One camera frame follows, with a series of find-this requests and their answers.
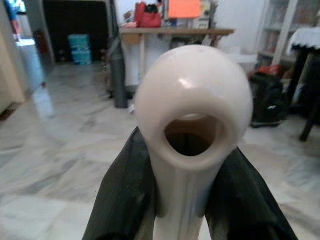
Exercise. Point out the grey refrigerator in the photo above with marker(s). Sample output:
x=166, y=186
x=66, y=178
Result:
x=30, y=62

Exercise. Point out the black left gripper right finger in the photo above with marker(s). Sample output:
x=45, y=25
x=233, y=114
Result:
x=245, y=200

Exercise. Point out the small white box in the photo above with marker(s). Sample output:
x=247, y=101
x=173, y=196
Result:
x=201, y=23

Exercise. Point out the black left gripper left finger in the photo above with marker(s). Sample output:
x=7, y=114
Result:
x=125, y=195

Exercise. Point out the teal box stack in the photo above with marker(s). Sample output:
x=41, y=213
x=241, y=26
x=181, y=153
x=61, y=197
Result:
x=80, y=50

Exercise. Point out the dark grey rolled mat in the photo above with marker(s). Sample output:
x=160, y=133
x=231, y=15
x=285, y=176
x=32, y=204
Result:
x=120, y=82

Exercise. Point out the long wooden table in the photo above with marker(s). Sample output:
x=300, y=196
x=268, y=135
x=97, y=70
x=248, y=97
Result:
x=175, y=31

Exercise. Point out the orange paper sheet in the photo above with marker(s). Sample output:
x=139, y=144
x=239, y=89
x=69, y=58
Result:
x=185, y=8

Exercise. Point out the red bag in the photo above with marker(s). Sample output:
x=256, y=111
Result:
x=148, y=18

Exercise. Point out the black stool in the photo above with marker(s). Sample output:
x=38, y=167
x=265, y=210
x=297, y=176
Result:
x=307, y=50

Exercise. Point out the white bookshelf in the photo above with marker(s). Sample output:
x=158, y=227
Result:
x=285, y=25

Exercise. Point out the black floor bag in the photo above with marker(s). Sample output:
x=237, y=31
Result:
x=267, y=100

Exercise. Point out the white lace cloth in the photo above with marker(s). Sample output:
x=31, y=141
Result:
x=306, y=36

